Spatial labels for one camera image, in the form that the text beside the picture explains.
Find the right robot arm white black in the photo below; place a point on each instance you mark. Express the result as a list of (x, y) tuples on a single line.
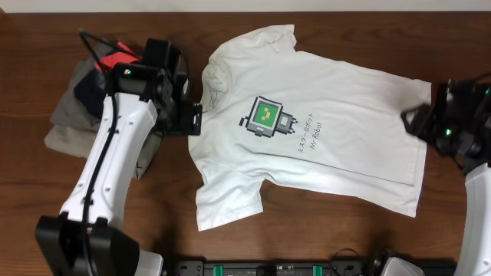
[(475, 252)]

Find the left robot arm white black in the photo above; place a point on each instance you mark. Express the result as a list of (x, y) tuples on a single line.
[(144, 94)]

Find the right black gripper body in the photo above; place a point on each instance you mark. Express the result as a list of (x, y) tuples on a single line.
[(446, 134)]

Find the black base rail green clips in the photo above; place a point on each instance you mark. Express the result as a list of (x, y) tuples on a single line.
[(345, 262)]

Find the folded black red shorts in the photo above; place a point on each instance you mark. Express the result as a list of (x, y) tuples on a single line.
[(90, 90)]

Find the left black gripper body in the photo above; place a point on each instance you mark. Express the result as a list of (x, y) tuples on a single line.
[(179, 119)]

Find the white t-shirt with robot print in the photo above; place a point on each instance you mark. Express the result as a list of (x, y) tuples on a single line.
[(271, 112)]

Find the folded grey olive garment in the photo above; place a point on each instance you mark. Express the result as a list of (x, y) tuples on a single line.
[(74, 129)]

